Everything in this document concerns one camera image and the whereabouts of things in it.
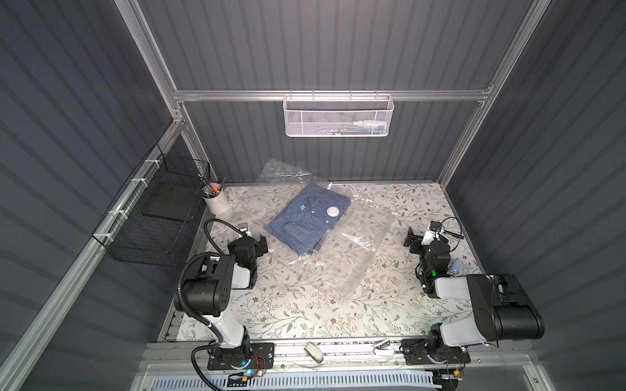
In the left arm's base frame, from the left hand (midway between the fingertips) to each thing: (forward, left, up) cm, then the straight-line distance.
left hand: (251, 238), depth 95 cm
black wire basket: (-7, +24, +23) cm, 34 cm away
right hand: (-2, -68, +7) cm, 68 cm away
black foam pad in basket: (-1, +20, +24) cm, 31 cm away
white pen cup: (+16, +16, +5) cm, 24 cm away
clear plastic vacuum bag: (-2, -44, -5) cm, 44 cm away
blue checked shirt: (+9, -21, 0) cm, 23 cm away
